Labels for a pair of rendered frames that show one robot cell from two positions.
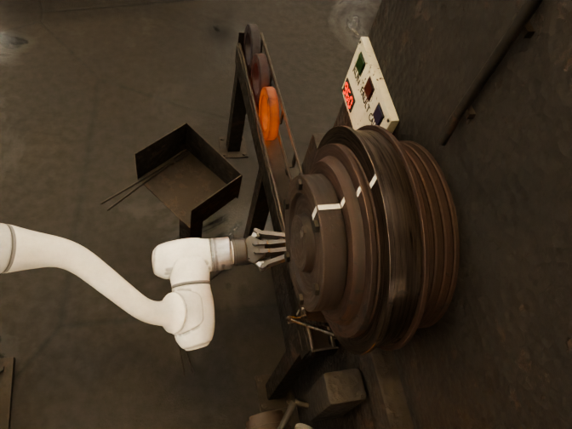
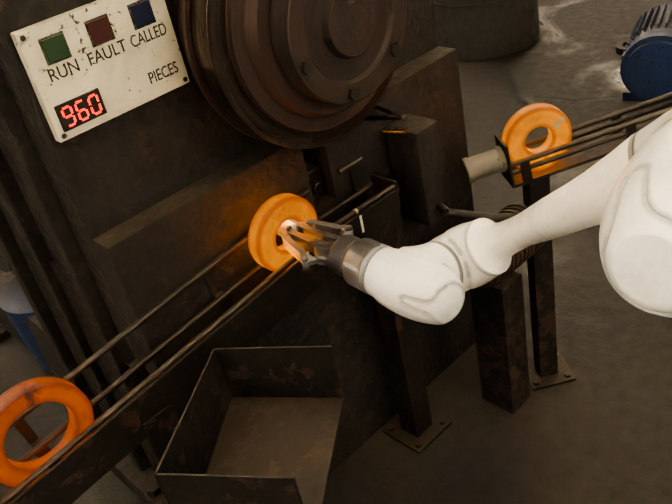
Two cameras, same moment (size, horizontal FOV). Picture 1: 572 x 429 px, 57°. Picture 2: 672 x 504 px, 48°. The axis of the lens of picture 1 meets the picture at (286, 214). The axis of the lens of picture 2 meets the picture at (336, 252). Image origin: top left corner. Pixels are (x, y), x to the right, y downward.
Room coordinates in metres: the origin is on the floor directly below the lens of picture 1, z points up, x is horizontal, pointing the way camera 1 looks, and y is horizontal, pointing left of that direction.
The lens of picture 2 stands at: (0.88, 1.20, 1.49)
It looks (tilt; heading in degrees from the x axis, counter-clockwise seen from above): 32 degrees down; 260
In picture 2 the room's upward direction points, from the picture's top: 13 degrees counter-clockwise
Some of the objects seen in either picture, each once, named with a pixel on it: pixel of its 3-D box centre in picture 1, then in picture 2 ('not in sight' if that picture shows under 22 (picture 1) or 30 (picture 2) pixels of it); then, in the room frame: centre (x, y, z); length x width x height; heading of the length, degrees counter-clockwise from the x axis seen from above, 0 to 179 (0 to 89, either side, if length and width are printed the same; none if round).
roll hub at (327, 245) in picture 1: (310, 242); (343, 20); (0.55, -0.07, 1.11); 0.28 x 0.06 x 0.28; 27
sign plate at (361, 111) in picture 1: (366, 103); (107, 59); (0.95, -0.10, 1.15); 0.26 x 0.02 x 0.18; 27
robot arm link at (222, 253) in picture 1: (221, 254); (368, 265); (0.64, 0.13, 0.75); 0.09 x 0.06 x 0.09; 27
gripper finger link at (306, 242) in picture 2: (271, 243); (308, 243); (0.71, 0.01, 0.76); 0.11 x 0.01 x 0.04; 118
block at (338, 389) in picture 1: (334, 396); (417, 170); (0.39, -0.27, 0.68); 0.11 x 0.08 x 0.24; 117
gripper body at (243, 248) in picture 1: (248, 250); (339, 252); (0.67, 0.07, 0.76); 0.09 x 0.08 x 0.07; 117
